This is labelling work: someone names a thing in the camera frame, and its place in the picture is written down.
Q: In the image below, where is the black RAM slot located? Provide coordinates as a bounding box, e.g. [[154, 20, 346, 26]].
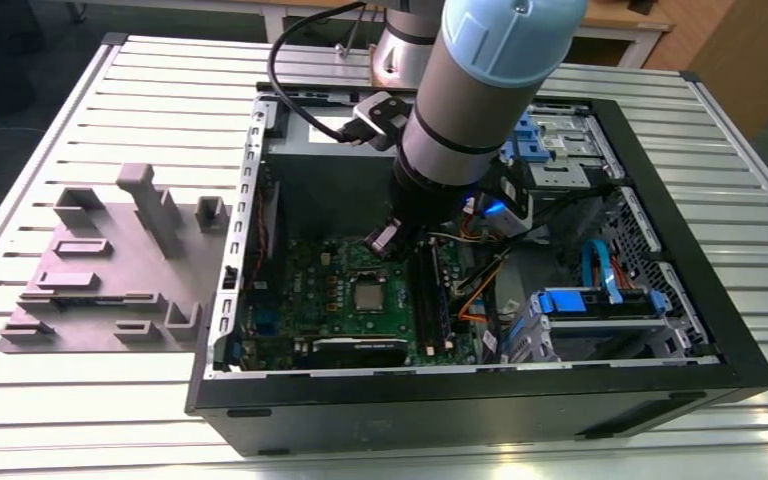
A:
[[427, 238, 457, 349], [407, 239, 434, 354]]

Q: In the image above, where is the white power supply label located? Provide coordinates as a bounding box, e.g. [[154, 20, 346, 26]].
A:
[[307, 114, 361, 145]]

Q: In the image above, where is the brown cabinet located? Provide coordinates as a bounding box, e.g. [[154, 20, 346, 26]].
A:
[[648, 0, 768, 139]]

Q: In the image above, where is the red SATA wire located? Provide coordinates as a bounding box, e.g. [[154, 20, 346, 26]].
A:
[[609, 252, 630, 291]]

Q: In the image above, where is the blue SATA wire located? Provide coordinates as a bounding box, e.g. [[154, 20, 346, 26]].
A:
[[582, 239, 627, 307]]

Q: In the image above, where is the green motherboard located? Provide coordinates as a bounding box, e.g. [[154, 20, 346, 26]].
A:
[[241, 232, 490, 370]]

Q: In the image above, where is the blue drive rail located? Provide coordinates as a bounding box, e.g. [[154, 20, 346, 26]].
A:
[[495, 299, 534, 364]]

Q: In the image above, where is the loose cable metal plug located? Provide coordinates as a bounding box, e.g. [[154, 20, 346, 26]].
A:
[[334, 2, 367, 56]]

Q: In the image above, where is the CPU socket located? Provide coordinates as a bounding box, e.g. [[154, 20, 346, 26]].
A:
[[347, 269, 394, 316]]

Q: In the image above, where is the grey parts rack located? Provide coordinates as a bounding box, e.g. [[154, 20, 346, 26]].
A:
[[0, 162, 238, 355]]

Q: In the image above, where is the silver drive cage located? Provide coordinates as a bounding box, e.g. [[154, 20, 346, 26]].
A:
[[501, 102, 629, 217]]

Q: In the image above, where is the black cable bundle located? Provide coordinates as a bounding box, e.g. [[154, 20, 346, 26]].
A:
[[454, 185, 617, 299]]

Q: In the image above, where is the hard disk in blue carrier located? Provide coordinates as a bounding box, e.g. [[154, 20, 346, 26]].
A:
[[531, 287, 668, 324]]

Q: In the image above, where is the thin red wire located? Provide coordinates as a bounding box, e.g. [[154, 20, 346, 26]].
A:
[[255, 192, 274, 264]]

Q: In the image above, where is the grey box camera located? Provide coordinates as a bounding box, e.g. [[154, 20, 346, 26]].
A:
[[353, 91, 418, 152]]

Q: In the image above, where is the black PC case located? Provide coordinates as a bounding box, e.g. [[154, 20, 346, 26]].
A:
[[182, 79, 768, 456]]

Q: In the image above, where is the silver disk bay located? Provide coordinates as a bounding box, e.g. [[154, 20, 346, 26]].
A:
[[527, 314, 717, 364]]

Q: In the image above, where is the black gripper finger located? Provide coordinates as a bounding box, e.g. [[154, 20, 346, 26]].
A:
[[365, 219, 419, 257]]

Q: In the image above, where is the silver CPU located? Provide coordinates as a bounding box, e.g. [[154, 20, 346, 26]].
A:
[[355, 284, 387, 310]]

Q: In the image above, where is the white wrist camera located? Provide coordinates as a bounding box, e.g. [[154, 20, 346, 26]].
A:
[[483, 172, 538, 236]]

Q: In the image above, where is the orange wire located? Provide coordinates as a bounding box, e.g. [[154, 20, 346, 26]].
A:
[[455, 277, 497, 324]]

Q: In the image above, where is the blue drive latch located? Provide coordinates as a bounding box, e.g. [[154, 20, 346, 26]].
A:
[[501, 112, 555, 165]]

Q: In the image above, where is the black graphics card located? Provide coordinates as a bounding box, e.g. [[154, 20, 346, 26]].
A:
[[293, 333, 410, 369]]

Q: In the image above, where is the grey power supply unit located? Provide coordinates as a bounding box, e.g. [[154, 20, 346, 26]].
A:
[[266, 105, 401, 226]]

